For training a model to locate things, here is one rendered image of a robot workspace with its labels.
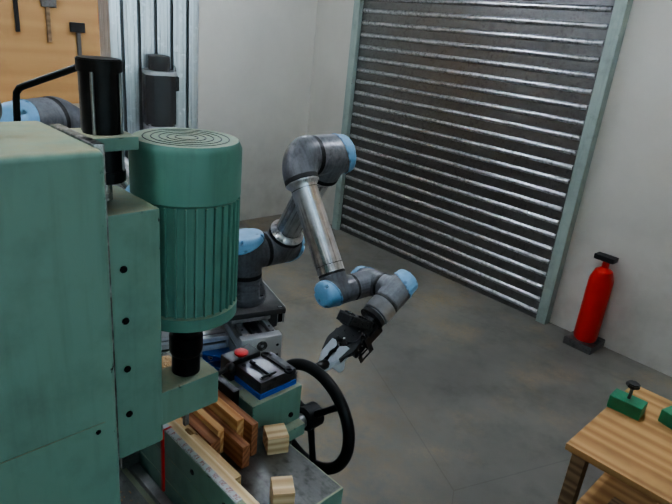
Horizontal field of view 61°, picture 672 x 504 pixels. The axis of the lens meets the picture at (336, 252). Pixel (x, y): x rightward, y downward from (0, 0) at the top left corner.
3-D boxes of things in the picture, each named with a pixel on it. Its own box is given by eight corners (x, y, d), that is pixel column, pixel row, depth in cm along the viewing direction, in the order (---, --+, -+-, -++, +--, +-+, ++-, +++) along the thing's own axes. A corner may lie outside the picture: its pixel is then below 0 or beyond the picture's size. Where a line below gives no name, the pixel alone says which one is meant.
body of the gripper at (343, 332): (360, 365, 148) (389, 333, 153) (351, 346, 142) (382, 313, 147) (339, 352, 153) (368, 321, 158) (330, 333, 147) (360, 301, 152)
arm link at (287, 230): (246, 247, 197) (307, 125, 161) (282, 241, 207) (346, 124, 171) (262, 274, 193) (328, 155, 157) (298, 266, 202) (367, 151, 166)
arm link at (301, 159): (282, 129, 152) (338, 305, 147) (314, 127, 159) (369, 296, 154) (261, 147, 161) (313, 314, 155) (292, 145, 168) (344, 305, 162)
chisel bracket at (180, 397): (218, 408, 111) (219, 370, 108) (151, 438, 101) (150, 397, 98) (197, 390, 116) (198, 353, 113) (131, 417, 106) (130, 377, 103)
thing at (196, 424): (220, 457, 110) (220, 438, 109) (210, 462, 109) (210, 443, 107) (165, 405, 124) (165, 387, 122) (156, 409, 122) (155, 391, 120)
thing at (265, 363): (296, 383, 125) (298, 362, 123) (255, 402, 118) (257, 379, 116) (259, 357, 134) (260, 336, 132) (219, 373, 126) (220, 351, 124)
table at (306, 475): (375, 489, 115) (379, 465, 113) (252, 577, 94) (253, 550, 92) (207, 357, 153) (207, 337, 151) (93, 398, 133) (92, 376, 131)
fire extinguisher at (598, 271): (603, 346, 360) (630, 258, 339) (589, 355, 348) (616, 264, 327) (576, 334, 372) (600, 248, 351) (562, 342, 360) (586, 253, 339)
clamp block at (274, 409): (300, 419, 128) (303, 385, 125) (252, 444, 119) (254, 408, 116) (260, 388, 138) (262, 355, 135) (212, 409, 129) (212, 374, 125)
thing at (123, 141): (140, 183, 84) (137, 61, 78) (85, 190, 78) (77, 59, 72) (115, 171, 89) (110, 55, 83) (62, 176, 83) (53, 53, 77)
